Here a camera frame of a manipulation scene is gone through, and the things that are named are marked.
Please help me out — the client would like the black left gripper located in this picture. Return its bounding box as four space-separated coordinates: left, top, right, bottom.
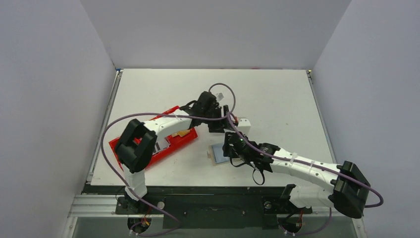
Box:
203 106 234 134

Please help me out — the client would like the silver striped card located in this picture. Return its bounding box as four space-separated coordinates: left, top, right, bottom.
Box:
153 138 170 155

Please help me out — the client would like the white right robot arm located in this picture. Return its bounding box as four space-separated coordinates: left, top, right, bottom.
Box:
223 132 370 219

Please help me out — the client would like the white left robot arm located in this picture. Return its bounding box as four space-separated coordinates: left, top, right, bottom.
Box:
114 91 229 213

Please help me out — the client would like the gold card in tray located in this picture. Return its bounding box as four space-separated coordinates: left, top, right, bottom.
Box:
171 130 190 137

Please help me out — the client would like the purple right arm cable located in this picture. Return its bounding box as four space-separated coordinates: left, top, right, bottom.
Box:
226 112 384 237

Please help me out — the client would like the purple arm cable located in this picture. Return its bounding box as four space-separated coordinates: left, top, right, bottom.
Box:
100 82 237 237
226 112 384 237

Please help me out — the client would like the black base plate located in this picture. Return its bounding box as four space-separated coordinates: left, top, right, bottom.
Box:
82 185 325 230

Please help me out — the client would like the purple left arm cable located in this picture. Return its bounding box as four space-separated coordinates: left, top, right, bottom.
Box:
100 82 237 237

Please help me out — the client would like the aluminium frame rail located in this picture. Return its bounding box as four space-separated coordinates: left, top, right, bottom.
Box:
68 194 145 218

